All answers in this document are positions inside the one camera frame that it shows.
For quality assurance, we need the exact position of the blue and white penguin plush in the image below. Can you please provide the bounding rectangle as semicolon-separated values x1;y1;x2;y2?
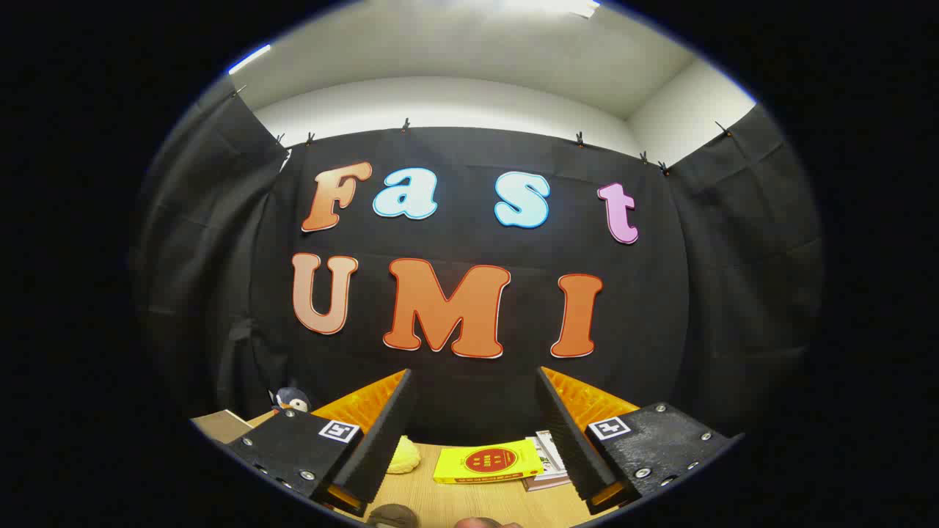
268;386;313;414

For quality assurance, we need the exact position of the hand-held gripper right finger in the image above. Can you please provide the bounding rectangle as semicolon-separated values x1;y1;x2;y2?
536;367;745;516

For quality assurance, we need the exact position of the yellow book with red circle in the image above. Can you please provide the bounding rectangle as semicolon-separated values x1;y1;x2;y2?
433;439;545;485

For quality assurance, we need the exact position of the cream fabric storage box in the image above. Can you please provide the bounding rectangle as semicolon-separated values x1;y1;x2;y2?
191;410;255;445

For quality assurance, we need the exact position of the white illustrated book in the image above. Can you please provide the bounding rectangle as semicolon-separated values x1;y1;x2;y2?
525;430;569;477

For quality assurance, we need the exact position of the yellow bun plush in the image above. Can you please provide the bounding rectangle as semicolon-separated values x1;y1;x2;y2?
387;435;423;475

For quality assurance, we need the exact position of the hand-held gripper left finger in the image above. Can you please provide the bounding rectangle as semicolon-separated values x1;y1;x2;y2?
226;369;415;518

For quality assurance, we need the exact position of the row of black cloth clips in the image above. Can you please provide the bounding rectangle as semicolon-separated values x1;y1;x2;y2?
233;84;733;177

